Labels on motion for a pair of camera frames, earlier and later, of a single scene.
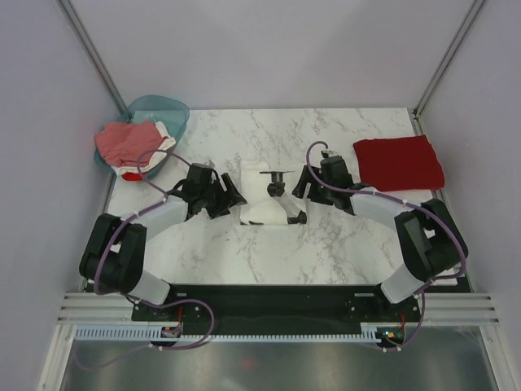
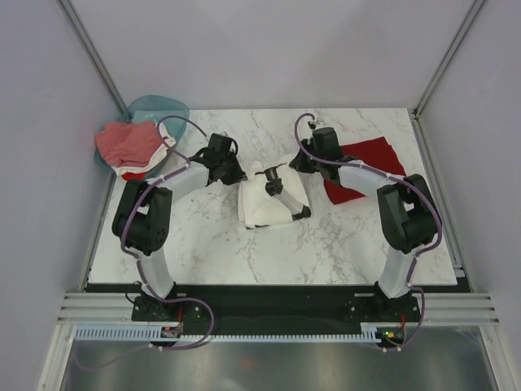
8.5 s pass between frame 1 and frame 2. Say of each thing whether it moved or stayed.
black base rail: stayed
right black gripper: moved
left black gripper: moved
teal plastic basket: stayed
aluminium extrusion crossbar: stayed
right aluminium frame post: stayed
